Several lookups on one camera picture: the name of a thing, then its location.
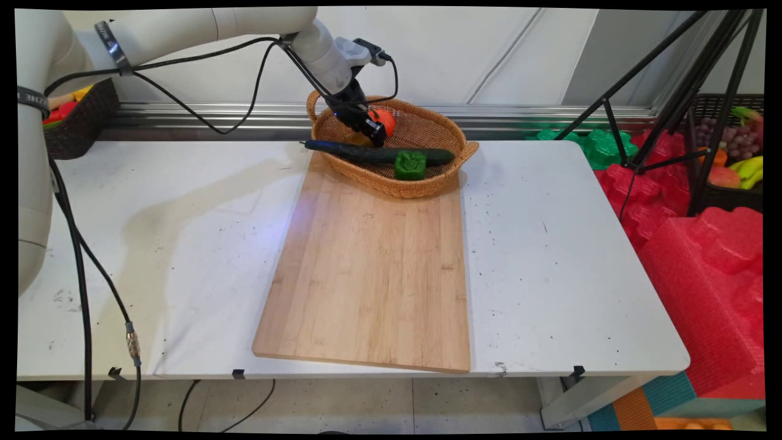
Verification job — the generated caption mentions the black velcro strap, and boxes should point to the black velcro strap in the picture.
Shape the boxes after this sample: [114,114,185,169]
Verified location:
[17,86,51,119]
[94,21,133,76]

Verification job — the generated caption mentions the white table leg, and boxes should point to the white table leg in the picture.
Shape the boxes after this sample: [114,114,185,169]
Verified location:
[536,373,649,430]

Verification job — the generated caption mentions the orange toy fruit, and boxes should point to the orange toy fruit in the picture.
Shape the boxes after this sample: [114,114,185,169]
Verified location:
[707,165,742,189]

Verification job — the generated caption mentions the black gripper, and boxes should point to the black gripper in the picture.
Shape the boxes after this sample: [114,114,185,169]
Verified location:
[330,78,388,149]

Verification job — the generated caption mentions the black wire crate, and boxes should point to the black wire crate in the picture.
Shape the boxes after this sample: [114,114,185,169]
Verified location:
[685,93,766,216]

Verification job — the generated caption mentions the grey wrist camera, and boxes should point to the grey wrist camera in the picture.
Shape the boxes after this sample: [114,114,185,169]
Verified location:
[335,38,392,68]

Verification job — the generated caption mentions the thick black cable with connector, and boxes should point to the thick black cable with connector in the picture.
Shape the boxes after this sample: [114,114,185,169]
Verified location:
[48,156,143,431]

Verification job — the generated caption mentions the aluminium wall rail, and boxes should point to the aluminium wall rail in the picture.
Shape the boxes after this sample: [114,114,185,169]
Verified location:
[101,103,659,133]

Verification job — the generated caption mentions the red toy vegetable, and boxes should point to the red toy vegetable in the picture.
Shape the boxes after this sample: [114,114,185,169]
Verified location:
[43,100,79,127]

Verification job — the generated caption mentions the purple toy grapes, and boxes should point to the purple toy grapes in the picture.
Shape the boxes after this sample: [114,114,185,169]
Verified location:
[698,116,763,162]

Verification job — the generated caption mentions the orange toy bell pepper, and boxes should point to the orange toy bell pepper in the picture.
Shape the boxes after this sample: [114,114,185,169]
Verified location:
[369,109,397,139]

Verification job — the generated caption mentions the black woven basket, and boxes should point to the black woven basket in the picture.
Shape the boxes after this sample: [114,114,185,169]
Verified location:
[43,78,120,161]

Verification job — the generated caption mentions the wooden cutting board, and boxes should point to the wooden cutting board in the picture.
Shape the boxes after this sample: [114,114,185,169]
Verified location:
[252,150,472,374]

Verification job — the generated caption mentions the black floor cable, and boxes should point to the black floor cable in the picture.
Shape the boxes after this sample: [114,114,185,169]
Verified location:
[178,379,276,433]

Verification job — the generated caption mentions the woven wicker basket with handles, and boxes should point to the woven wicker basket with handles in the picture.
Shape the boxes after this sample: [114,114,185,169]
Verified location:
[307,90,480,199]

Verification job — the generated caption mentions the teal and orange mat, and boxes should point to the teal and orange mat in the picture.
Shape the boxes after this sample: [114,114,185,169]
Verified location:
[586,372,766,432]

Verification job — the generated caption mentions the black tripod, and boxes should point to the black tripod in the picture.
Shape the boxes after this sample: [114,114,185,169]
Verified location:
[553,9,766,218]

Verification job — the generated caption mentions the large red foam block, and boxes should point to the large red foam block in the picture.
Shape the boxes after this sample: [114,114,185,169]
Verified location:
[637,207,766,399]

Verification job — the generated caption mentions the dark green toy cucumber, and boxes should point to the dark green toy cucumber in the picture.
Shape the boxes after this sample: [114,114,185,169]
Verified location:
[304,140,456,167]

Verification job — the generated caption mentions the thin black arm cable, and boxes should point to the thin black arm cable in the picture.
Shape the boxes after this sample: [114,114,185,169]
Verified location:
[44,37,400,136]

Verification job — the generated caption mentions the green foam block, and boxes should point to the green foam block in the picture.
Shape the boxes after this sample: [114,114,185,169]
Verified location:
[527,128,640,171]

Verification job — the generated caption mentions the yellow toy banana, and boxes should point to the yellow toy banana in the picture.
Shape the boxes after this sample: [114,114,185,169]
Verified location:
[729,156,764,191]

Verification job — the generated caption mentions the green toy bell pepper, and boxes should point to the green toy bell pepper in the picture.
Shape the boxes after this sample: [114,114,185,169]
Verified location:
[394,151,428,181]

